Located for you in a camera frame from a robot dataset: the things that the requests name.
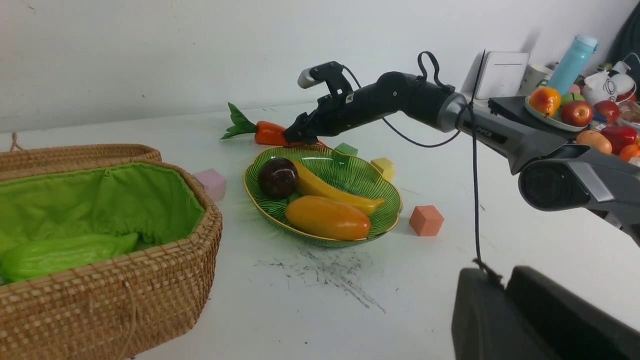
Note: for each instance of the woven rattan basket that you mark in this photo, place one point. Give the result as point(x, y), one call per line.
point(116, 308)

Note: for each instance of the plate of toy fruits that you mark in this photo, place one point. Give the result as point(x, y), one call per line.
point(569, 112)

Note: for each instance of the green foam cube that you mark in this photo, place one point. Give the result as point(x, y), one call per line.
point(347, 149)

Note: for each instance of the purple toy mangosteen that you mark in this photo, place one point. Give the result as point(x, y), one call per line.
point(278, 178)

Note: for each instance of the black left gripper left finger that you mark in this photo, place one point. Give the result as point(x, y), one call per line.
point(487, 326)

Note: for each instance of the white box device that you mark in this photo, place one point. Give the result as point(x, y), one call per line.
point(501, 74)

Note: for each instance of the orange foam cube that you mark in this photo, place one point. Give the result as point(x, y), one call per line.
point(426, 221)

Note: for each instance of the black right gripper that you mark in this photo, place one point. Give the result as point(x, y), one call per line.
point(328, 119)

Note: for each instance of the orange toy carrot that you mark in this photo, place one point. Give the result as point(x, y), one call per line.
point(264, 132)

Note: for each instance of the yellow toy banana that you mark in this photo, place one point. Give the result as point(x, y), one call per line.
point(309, 184)

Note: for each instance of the pink foam cube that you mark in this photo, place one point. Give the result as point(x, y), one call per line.
point(213, 182)

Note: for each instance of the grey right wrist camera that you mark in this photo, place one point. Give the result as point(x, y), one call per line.
point(330, 74)

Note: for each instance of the blue water bottle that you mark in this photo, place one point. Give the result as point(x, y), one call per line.
point(572, 63)

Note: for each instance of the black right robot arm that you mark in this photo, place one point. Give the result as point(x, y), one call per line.
point(553, 174)

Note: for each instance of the orange toy mango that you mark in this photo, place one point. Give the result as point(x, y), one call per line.
point(327, 218)

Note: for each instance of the yellow foam cube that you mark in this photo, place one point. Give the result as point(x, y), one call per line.
point(385, 167)

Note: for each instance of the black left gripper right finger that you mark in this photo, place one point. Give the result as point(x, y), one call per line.
point(569, 325)

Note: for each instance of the white mug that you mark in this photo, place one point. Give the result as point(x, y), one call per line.
point(535, 76)

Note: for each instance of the green leaf-shaped glass plate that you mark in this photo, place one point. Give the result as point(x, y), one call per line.
point(350, 174)

